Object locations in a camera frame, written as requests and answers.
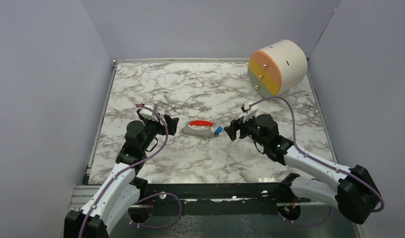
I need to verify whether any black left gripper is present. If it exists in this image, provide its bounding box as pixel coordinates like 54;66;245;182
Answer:
141;113;179;152

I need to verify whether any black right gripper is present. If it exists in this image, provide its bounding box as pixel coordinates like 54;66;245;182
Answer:
225;111;268;147

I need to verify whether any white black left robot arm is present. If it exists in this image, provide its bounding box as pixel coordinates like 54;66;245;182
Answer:
63;109;179;238

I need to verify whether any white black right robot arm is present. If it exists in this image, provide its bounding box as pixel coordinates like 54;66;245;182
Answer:
224;114;381;224

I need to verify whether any round cream drawer cabinet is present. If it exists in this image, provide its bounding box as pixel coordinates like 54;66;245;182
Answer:
248;40;308;98

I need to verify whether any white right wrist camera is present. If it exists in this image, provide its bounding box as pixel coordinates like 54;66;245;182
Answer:
241;100;258;123

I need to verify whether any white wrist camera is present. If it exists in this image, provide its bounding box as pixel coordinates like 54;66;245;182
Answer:
241;100;258;123
135;103;159;121

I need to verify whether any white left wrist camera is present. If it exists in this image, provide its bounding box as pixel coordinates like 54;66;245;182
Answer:
135;103;159;121

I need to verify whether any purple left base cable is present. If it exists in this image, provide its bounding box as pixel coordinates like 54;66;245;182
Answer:
127;192;183;230

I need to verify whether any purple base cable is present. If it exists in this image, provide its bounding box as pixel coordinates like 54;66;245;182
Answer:
127;192;183;230
277;205;334;228

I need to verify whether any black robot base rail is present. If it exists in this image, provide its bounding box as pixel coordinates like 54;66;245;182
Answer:
128;182;310;218

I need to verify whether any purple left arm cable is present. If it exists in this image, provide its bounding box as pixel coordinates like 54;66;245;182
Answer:
78;104;170;238

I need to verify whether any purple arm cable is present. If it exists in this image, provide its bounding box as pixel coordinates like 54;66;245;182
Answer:
78;104;170;238
248;96;385;213

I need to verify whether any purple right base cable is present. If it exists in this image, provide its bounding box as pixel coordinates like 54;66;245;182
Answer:
277;205;334;228

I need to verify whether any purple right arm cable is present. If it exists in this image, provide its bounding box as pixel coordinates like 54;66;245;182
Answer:
248;96;385;213

